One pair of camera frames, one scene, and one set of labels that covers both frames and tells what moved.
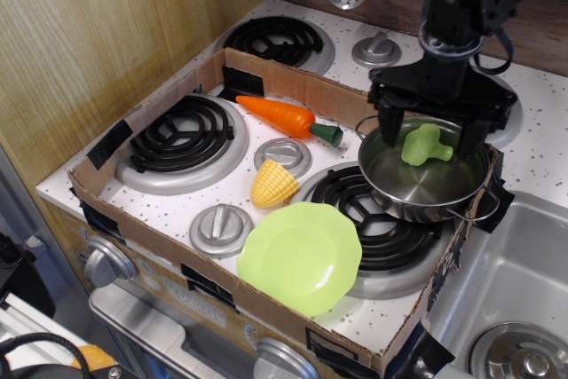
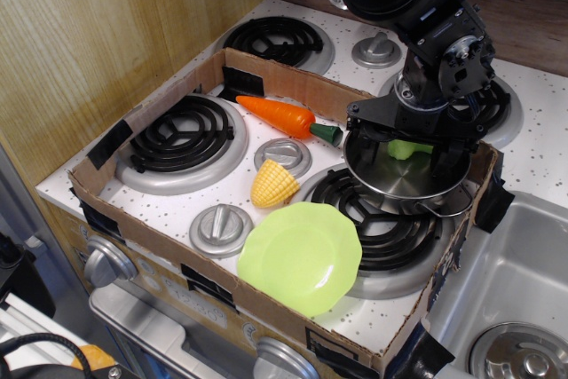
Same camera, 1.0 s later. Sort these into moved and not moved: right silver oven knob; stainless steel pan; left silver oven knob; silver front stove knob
Moved: stainless steel pan
Not moved: silver front stove knob; right silver oven knob; left silver oven knob
